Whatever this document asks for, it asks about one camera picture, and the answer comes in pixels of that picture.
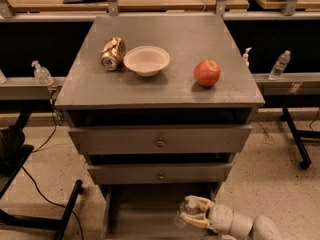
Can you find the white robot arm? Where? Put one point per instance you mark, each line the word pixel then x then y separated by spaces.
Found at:
pixel 264 228

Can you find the background small water bottle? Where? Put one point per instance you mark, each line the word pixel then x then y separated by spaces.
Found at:
pixel 280 65

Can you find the white paper bowl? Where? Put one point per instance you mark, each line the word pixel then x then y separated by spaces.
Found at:
pixel 147 61

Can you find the left hand sanitizer bottle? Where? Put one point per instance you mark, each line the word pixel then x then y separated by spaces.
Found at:
pixel 42 74

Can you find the hand sanitizer bottle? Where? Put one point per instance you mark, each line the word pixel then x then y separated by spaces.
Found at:
pixel 42 74
pixel 245 56

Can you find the wooden background desk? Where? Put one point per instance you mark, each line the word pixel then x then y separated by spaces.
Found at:
pixel 22 6

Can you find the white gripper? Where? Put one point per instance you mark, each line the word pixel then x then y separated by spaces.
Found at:
pixel 220 217

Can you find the grey open bottom drawer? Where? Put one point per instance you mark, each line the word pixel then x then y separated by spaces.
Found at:
pixel 150 212

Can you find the right hand sanitizer bottle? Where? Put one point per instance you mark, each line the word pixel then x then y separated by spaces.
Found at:
pixel 245 56

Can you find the black stand leg right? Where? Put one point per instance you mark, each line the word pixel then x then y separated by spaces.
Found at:
pixel 298 135

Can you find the grey middle drawer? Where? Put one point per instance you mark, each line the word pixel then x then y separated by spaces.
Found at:
pixel 158 173

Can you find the grey drawer cabinet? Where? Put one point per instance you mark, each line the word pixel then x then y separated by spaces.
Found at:
pixel 92 96

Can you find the crushed gold soda can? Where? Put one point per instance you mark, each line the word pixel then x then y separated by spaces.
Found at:
pixel 113 53

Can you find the clear plastic water bottle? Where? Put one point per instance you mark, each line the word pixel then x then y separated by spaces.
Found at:
pixel 187 207

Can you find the grey top drawer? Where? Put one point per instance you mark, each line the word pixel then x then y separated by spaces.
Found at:
pixel 160 140

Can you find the red apple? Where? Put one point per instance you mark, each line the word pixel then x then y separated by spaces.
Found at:
pixel 207 73

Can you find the black chair base left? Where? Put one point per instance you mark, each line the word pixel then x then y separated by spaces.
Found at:
pixel 14 153

